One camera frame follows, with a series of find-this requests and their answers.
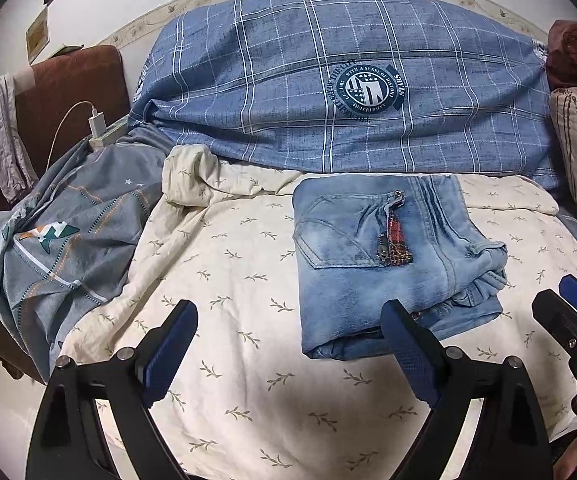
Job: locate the brown headboard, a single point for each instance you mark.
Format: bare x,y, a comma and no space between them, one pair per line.
68,90

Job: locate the white power strip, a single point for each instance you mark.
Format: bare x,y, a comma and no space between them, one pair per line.
113,132

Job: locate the white charger plug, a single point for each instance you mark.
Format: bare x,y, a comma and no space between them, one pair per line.
96,125

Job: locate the blue plaid quilt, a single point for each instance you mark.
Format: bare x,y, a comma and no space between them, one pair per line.
268,85

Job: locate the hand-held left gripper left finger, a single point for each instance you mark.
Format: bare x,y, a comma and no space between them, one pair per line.
168,345

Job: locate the cream leaf print blanket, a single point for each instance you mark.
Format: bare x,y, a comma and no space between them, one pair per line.
243,285

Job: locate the grey hanging cloth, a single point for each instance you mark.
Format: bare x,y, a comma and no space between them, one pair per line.
3,135

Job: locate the blue denim pants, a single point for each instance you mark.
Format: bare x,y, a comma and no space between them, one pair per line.
348,285

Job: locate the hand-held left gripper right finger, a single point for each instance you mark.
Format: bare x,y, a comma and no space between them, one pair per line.
408,355

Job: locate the grey-blue star print bedsheet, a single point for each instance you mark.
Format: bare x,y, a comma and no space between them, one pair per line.
68,260

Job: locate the small wall picture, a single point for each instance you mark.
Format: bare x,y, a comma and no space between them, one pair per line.
37,35

